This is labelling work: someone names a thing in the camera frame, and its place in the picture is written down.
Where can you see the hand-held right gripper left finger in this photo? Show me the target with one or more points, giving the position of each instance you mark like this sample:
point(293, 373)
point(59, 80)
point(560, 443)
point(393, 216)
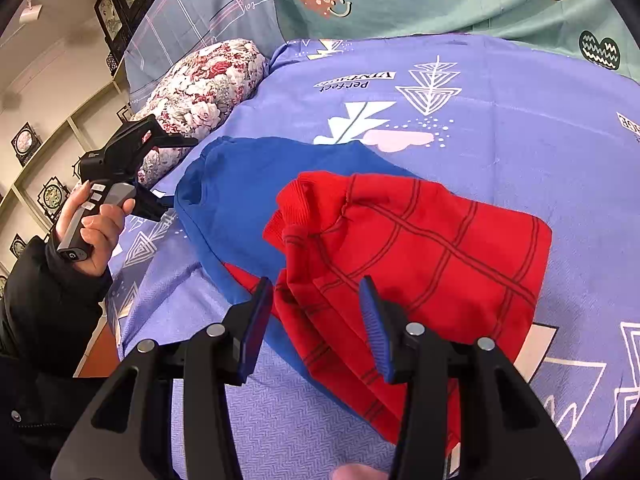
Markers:
point(255, 325)

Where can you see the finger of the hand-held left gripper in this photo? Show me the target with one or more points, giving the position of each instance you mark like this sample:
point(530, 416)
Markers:
point(175, 141)
point(152, 205)

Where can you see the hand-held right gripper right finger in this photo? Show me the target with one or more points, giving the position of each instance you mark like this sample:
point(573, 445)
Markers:
point(372, 330)

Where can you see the red and blue sweater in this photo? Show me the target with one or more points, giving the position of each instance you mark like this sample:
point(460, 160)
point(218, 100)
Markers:
point(400, 240)

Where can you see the person's left forearm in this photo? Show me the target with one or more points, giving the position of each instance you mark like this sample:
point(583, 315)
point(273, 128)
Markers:
point(45, 300)

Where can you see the person's left hand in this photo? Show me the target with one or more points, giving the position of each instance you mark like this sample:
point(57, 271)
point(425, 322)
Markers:
point(100, 240)

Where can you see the person's right hand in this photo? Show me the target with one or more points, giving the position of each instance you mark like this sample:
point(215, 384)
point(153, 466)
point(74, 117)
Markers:
point(360, 472)

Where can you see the floral bolster pillow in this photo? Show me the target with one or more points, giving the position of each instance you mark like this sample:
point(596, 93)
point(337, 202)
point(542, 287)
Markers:
point(205, 90)

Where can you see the grey plaid pillow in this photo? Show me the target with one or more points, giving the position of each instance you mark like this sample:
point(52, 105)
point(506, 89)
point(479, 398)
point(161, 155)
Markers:
point(200, 10)

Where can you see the person's black jacket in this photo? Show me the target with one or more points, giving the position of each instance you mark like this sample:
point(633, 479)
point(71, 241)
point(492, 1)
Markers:
point(30, 410)

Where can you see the teal heart print sheet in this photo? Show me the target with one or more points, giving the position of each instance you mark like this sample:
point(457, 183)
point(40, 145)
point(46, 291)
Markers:
point(425, 0)

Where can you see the cream wall shelf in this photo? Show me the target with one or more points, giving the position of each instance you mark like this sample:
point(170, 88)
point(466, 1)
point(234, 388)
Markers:
point(60, 132)

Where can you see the dark framed wall pictures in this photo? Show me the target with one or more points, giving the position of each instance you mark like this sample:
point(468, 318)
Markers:
point(110, 15)

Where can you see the white wall device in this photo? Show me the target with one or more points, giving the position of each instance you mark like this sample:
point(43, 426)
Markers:
point(31, 14)

